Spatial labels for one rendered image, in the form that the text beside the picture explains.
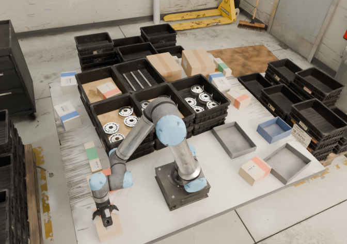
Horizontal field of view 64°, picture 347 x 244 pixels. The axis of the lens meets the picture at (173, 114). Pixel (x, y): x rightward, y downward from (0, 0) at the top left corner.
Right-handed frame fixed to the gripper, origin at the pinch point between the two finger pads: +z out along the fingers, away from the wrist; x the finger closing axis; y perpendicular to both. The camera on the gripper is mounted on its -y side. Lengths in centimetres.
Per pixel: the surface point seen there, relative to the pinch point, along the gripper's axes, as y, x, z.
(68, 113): 87, 6, -4
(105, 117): 69, -16, -8
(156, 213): -3.7, -26.5, 5.4
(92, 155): 45.2, -1.8, -1.0
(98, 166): 35.1, -3.2, -0.9
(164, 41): 214, -122, 24
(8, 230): 23, 52, 15
